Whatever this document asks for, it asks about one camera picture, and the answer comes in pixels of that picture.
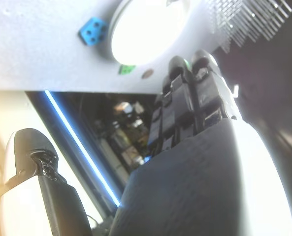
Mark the white plate with leaf print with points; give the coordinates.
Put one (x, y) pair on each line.
(145, 32)

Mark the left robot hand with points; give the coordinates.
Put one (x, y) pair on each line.
(185, 186)

